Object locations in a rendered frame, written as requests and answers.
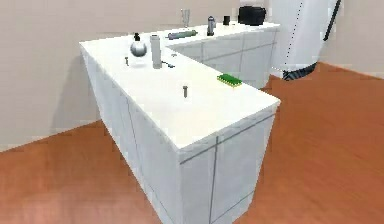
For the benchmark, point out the black toaster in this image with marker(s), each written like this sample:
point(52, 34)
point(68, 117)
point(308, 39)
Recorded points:
point(252, 15)

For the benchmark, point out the white fridge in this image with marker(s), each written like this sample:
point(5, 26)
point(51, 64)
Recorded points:
point(300, 33)

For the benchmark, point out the green rolled cylinder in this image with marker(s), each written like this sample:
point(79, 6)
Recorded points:
point(182, 34)

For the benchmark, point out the green sponge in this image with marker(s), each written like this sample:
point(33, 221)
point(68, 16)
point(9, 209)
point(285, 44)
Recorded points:
point(229, 79)

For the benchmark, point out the white kitchen counter cabinet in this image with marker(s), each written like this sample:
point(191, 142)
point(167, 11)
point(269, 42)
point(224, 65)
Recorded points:
point(186, 110)

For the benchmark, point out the grey metal bottle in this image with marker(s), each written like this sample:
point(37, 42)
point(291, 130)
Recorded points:
point(210, 25)

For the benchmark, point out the clear glass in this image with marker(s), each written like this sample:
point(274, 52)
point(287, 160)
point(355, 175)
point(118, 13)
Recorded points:
point(185, 17)

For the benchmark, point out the dark utensil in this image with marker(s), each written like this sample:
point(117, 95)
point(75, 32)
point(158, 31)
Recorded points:
point(168, 64)

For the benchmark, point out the small black cup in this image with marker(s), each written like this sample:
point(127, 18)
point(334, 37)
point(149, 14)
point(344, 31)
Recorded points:
point(226, 20)

